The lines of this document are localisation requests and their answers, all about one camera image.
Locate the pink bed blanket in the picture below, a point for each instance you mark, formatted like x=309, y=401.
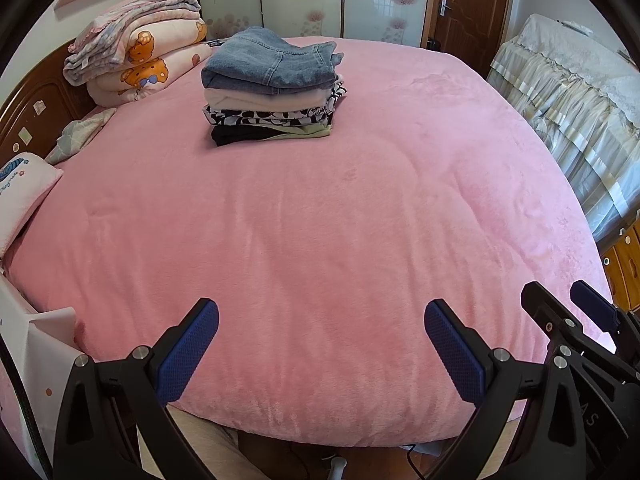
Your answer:
x=325, y=235

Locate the white lace covered furniture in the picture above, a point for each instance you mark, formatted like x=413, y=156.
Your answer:
x=565, y=100

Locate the small black bin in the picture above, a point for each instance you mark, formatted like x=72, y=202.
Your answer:
x=433, y=44

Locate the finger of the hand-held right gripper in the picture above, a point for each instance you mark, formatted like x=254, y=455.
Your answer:
x=595, y=305
x=547, y=310

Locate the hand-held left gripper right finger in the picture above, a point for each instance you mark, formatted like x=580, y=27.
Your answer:
x=455, y=355

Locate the white plastic fitting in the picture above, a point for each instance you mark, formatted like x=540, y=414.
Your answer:
x=337, y=467

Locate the blue denim jacket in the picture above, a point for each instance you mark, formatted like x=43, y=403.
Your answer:
x=260, y=65

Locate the white folded garment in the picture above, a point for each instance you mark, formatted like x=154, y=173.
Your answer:
x=250, y=99

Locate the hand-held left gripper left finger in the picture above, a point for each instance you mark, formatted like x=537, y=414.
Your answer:
x=192, y=347

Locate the small pale checked cloth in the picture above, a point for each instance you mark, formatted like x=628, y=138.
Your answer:
x=75, y=135

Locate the white dotted box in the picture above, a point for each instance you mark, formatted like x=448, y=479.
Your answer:
x=35, y=350

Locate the black white patterned garment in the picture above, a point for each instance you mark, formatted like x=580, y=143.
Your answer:
x=260, y=116

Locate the pale green folded garment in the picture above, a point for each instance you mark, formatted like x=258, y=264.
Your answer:
x=305, y=132

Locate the brown wooden door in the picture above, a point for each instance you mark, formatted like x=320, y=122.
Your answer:
x=475, y=20

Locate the black folded garment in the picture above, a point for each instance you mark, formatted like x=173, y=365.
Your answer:
x=235, y=135

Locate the white printed pillow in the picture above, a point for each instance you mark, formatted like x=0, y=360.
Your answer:
x=25, y=190

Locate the wooden headboard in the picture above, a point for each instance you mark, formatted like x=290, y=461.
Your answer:
x=35, y=110

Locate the wooden drawer cabinet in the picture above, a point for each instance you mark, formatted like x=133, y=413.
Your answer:
x=625, y=260

